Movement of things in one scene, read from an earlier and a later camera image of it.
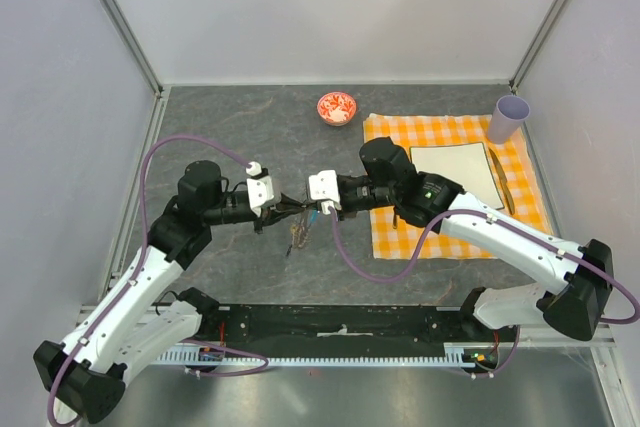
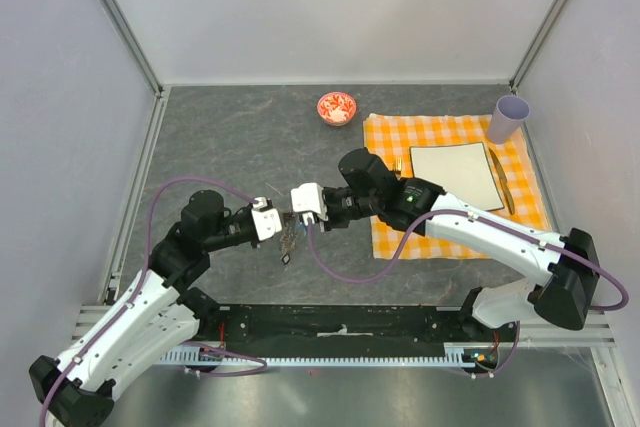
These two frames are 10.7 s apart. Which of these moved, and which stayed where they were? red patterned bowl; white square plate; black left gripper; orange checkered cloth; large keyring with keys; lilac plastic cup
Moved: black left gripper; large keyring with keys
Stayed: red patterned bowl; orange checkered cloth; lilac plastic cup; white square plate
